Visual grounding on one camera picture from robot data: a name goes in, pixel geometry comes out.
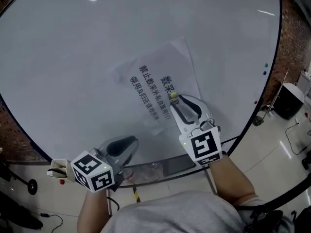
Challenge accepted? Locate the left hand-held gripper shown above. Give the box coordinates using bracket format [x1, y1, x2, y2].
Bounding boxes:
[70, 135, 140, 194]

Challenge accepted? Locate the black floor cable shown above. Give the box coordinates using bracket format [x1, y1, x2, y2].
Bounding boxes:
[284, 122, 311, 155]

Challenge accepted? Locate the black chair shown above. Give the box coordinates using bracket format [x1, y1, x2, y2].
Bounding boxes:
[242, 209, 298, 233]

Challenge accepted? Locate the white appliance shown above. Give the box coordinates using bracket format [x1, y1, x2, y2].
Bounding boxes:
[296, 69, 311, 97]

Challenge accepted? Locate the white printed sheet of paper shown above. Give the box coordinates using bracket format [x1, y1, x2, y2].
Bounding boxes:
[109, 36, 202, 136]

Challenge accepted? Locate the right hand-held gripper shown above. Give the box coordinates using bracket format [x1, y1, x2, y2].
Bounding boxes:
[169, 94, 223, 167]

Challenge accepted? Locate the black cable with adapter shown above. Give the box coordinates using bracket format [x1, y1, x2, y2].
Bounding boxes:
[39, 212, 64, 231]

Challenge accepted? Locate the person's left forearm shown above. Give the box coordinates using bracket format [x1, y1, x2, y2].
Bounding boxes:
[77, 189, 111, 233]

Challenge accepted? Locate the large white whiteboard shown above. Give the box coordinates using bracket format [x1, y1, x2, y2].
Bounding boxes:
[0, 0, 284, 188]

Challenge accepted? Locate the metal floor stand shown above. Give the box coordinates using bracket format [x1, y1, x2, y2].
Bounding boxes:
[266, 69, 290, 117]

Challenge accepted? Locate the black bin with white lid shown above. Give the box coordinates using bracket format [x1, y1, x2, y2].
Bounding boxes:
[275, 82, 305, 120]

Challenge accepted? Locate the white marker holder box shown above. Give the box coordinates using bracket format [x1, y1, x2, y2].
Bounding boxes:
[46, 158, 76, 183]

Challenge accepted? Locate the black flat board eraser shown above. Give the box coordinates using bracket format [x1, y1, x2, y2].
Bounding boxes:
[162, 153, 196, 176]

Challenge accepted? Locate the yellow black striped tape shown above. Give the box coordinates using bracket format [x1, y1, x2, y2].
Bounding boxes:
[132, 185, 142, 203]

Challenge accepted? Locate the clear plastic bag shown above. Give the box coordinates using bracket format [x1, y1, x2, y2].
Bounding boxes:
[121, 162, 164, 182]

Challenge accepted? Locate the black caster wheel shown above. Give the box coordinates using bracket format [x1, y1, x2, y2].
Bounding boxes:
[27, 179, 38, 195]

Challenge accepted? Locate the person's grey shirt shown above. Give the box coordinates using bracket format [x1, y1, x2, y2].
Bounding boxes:
[104, 190, 246, 233]

